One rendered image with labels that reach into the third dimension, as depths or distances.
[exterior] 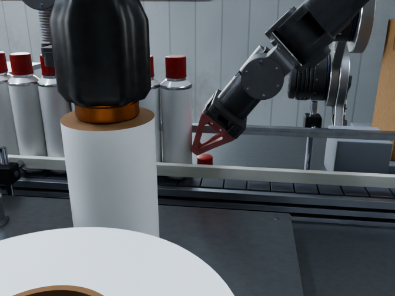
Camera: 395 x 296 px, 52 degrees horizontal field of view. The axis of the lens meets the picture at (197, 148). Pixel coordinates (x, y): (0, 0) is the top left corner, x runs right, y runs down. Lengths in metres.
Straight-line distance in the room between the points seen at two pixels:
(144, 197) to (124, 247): 0.13
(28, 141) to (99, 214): 0.38
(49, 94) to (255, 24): 2.51
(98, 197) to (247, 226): 0.25
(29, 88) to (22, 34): 3.04
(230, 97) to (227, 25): 2.50
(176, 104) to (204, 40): 2.53
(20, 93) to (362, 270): 0.58
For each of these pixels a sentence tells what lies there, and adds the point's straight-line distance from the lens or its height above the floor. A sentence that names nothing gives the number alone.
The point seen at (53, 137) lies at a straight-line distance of 0.73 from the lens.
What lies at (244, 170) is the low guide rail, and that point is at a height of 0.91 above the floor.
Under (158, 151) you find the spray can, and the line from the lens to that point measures 0.69.
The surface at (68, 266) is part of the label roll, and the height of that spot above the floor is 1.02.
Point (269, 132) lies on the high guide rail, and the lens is 0.71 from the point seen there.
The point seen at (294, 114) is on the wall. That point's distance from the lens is 3.21.
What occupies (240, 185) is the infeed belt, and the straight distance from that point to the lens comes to 0.68.
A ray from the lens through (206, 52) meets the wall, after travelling 3.17.
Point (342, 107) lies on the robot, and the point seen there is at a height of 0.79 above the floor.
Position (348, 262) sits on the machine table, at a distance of 0.62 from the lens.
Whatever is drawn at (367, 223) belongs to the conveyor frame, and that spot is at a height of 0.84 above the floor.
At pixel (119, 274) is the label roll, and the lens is 0.25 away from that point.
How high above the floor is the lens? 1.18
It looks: 21 degrees down
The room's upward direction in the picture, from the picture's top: straight up
